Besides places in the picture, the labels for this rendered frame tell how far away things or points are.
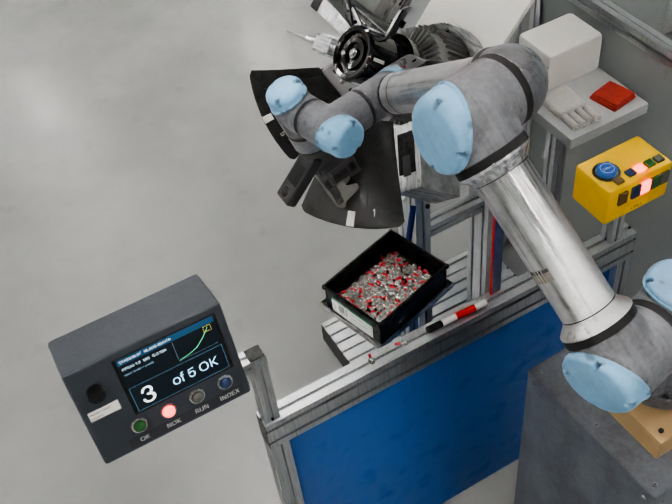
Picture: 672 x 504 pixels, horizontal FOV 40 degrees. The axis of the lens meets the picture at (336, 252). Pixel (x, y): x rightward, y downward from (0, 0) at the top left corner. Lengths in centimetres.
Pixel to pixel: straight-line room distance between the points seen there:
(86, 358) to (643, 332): 81
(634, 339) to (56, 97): 323
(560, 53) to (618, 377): 121
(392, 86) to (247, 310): 159
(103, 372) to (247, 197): 208
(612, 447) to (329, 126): 71
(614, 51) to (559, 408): 116
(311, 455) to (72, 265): 167
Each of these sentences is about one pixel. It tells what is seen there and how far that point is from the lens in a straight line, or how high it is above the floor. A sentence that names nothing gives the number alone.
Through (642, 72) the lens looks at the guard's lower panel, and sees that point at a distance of 245.
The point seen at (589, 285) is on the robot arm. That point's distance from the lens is 133.
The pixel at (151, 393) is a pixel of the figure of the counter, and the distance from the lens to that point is 148.
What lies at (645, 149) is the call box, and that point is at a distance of 195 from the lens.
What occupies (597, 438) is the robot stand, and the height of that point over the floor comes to 100.
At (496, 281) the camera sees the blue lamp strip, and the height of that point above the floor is 90.
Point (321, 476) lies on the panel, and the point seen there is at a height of 56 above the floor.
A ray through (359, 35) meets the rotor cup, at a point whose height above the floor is 125.
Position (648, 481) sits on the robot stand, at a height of 100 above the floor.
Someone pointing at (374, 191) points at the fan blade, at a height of 100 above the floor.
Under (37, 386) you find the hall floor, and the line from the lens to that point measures 310.
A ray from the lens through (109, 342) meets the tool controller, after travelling 145.
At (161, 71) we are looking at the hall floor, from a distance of 417.
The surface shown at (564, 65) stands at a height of 93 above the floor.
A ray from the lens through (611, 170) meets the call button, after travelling 188.
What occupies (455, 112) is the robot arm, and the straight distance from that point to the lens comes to 125.
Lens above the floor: 233
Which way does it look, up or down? 47 degrees down
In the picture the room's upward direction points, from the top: 8 degrees counter-clockwise
